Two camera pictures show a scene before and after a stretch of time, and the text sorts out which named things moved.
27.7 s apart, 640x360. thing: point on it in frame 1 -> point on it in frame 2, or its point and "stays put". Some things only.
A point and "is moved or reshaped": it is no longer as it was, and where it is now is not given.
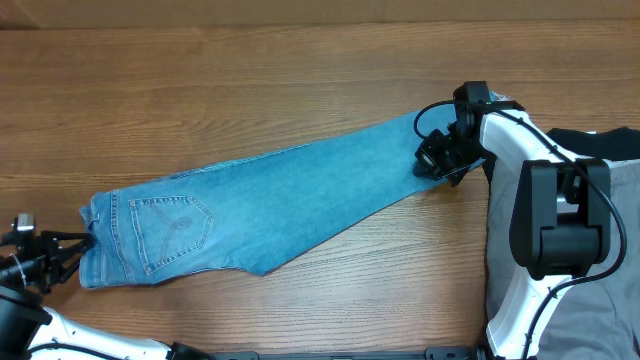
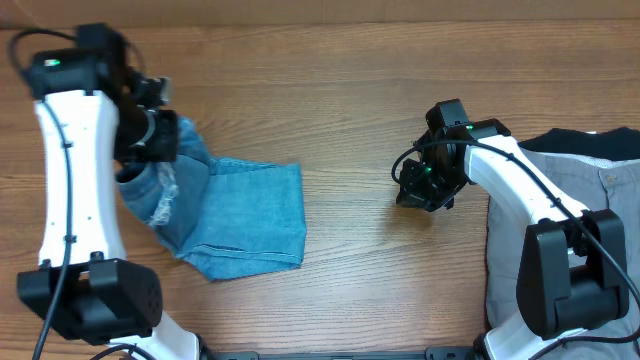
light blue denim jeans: (248, 215) is moved or reshaped
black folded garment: (611, 144) stays put
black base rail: (444, 354) stays put
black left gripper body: (29, 268) -> (149, 138)
